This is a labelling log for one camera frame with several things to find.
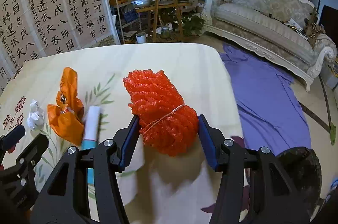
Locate white teal tube box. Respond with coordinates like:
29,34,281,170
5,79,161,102
80,105,101,185

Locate white paper ball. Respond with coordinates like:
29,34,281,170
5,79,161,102
27,100,45,130

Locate red foam net bundle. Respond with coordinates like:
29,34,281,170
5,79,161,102
123,69,199,156

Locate orange plastic wrapper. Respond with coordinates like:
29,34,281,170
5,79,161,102
47,67,84,146

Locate black trash bin with bag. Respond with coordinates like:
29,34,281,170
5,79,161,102
277,147,322,218

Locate floral cream tablecloth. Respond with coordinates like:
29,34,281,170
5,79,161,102
1,43,243,223

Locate purple cloth on floor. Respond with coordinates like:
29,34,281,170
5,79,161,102
220,44,311,155

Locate small floor potted plant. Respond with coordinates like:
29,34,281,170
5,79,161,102
182,13,204,37

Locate green rag on floor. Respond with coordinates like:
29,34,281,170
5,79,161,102
329,122,336,146

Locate wooden plant stand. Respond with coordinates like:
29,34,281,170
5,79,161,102
136,0,190,42

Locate blue white shoes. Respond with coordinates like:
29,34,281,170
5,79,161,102
325,178,338,203

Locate ornate white sofa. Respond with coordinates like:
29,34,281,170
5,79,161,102
200,0,337,91

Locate calligraphy screen panel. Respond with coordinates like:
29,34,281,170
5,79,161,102
1,0,120,89

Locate black television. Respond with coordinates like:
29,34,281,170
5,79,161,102
319,5,338,40

